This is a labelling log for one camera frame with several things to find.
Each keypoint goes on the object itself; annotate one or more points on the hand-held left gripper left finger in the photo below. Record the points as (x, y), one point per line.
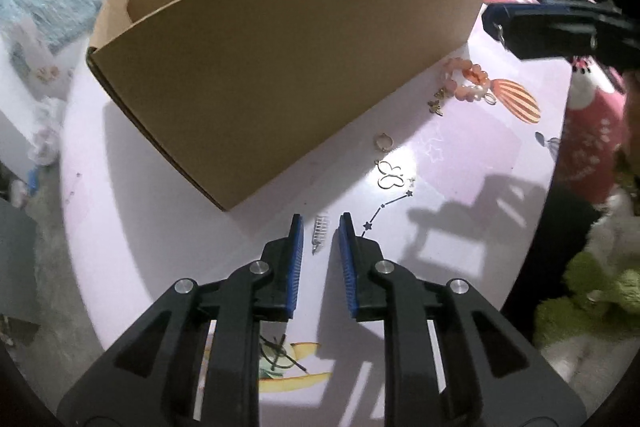
(296, 267)

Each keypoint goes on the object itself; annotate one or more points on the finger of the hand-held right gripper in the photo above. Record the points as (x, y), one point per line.
(540, 29)

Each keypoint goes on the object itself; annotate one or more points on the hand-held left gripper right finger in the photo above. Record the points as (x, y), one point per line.
(346, 272)

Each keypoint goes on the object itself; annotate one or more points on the small silver hair clip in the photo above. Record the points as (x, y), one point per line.
(320, 232)

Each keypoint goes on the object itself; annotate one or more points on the brass butterfly charm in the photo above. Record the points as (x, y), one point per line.
(440, 94)
(436, 108)

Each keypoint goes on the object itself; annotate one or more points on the brown cardboard box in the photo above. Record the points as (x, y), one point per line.
(280, 72)

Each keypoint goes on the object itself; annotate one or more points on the gold butterfly outline earring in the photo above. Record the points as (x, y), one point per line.
(392, 179)

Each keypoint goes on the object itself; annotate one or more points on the small gold hoop earring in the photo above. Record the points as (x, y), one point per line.
(384, 141)

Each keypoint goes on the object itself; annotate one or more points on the green white plush toy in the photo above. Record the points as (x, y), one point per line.
(585, 297)

